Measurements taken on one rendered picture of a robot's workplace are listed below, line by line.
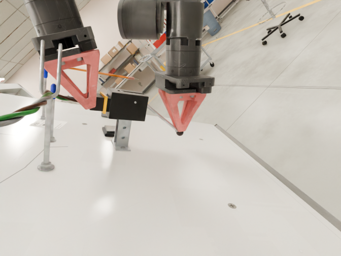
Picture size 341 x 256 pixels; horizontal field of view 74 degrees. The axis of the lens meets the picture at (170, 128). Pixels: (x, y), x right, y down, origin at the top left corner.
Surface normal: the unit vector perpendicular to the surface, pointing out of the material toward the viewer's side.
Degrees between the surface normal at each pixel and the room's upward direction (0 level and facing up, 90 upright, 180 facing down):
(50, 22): 93
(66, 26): 107
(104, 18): 90
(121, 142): 101
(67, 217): 53
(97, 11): 90
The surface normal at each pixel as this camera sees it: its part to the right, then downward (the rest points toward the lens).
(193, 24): 0.37, 0.33
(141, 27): -0.11, 0.66
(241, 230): 0.18, -0.95
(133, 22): -0.11, 0.49
